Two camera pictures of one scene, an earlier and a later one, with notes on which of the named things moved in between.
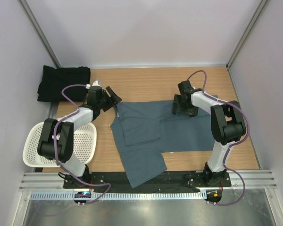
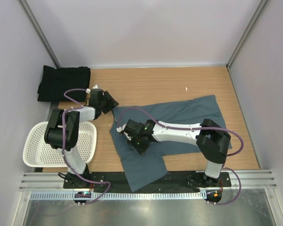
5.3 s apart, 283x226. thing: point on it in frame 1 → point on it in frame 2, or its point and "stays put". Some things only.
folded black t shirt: [52, 81] stays put
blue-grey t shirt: [143, 130] stays put
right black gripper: [193, 111] → [141, 150]
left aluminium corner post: [39, 32] stays put
